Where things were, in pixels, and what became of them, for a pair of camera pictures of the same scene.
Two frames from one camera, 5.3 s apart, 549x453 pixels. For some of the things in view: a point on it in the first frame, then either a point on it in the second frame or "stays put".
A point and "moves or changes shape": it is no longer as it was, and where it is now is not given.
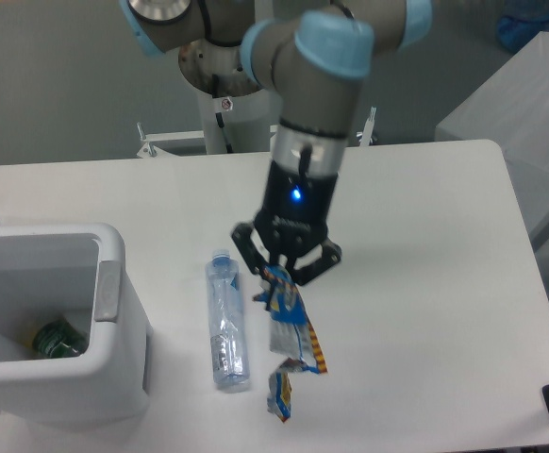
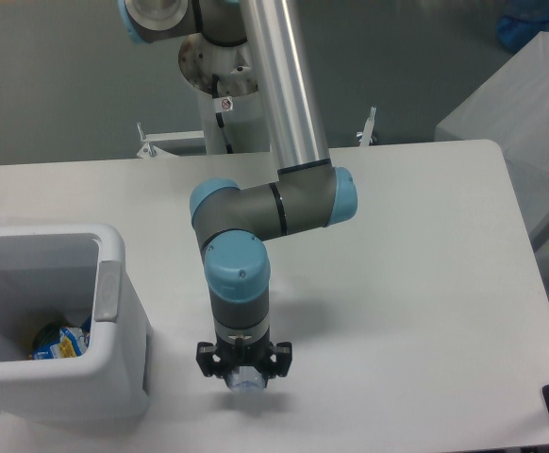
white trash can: [60, 332] stays put
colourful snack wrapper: [292, 336] to [72, 342]
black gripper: [294, 212] to [225, 356]
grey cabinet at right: [527, 109] stays put
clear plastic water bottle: [227, 319] moves or changes shape
